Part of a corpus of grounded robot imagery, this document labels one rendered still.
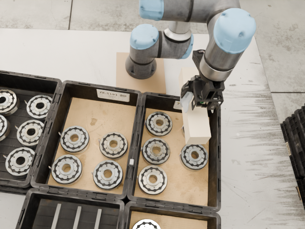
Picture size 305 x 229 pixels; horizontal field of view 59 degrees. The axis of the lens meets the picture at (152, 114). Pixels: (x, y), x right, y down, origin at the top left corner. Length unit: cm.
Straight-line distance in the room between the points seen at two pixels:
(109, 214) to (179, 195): 25
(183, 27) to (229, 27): 59
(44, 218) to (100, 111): 43
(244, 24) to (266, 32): 228
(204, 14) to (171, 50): 57
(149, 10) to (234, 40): 19
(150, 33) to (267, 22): 192
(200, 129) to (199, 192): 31
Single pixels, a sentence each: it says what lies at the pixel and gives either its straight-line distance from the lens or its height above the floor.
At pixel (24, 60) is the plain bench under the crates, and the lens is 146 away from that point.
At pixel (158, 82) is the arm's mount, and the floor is 73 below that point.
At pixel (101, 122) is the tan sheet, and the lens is 107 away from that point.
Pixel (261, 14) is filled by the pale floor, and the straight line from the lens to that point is 298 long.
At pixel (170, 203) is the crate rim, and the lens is 89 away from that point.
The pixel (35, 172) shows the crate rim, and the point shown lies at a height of 93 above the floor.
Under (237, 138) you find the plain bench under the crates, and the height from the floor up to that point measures 70.
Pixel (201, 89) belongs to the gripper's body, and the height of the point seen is 123.
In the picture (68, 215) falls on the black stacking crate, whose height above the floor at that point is 83.
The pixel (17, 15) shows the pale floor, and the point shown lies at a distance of 274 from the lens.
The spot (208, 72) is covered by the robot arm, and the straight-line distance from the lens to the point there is 62.
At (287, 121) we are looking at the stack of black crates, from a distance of 201.
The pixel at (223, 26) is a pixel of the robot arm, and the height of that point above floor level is 144.
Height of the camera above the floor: 179
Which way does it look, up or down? 63 degrees down
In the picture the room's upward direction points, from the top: 12 degrees clockwise
